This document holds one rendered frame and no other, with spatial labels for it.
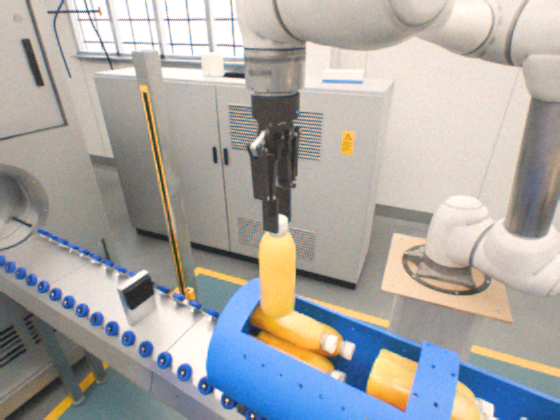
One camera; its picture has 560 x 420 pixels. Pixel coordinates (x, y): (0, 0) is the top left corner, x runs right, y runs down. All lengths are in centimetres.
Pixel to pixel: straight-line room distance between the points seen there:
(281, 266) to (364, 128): 155
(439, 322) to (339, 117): 128
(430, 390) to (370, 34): 56
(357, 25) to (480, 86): 298
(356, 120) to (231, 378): 164
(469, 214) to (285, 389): 77
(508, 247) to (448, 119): 235
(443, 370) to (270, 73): 58
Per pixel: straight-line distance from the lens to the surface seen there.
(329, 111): 212
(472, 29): 82
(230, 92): 236
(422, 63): 329
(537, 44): 85
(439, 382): 71
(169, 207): 137
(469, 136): 340
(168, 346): 115
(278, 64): 50
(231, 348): 77
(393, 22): 35
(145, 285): 117
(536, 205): 103
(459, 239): 119
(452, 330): 136
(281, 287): 67
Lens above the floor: 177
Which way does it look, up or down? 30 degrees down
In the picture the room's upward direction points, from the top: straight up
